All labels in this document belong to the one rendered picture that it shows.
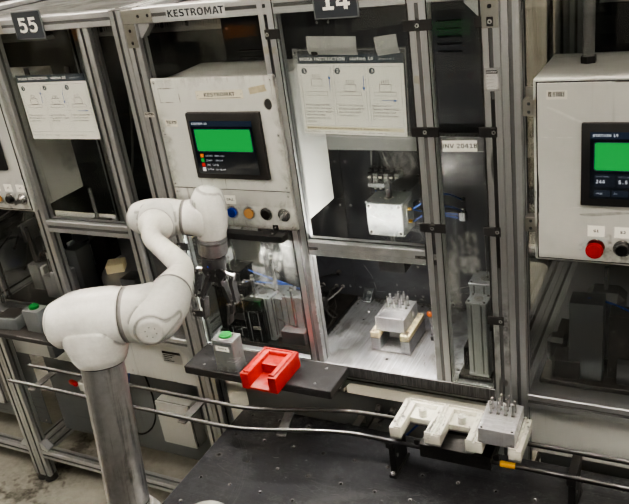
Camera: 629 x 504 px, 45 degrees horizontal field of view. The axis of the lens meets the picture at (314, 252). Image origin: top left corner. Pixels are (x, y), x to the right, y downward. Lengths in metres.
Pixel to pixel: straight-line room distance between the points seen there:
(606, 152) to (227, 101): 1.02
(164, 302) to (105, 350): 0.18
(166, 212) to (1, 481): 2.08
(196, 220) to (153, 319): 0.59
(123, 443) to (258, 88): 0.99
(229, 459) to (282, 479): 0.21
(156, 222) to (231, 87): 0.43
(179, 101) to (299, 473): 1.17
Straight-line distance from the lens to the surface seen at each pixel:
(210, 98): 2.23
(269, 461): 2.47
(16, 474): 3.98
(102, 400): 1.84
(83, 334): 1.78
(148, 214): 2.22
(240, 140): 2.19
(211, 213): 2.20
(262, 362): 2.42
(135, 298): 1.73
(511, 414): 2.15
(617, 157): 1.86
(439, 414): 2.22
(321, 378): 2.38
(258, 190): 2.25
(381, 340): 2.46
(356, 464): 2.40
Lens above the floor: 2.23
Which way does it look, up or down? 24 degrees down
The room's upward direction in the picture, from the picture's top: 8 degrees counter-clockwise
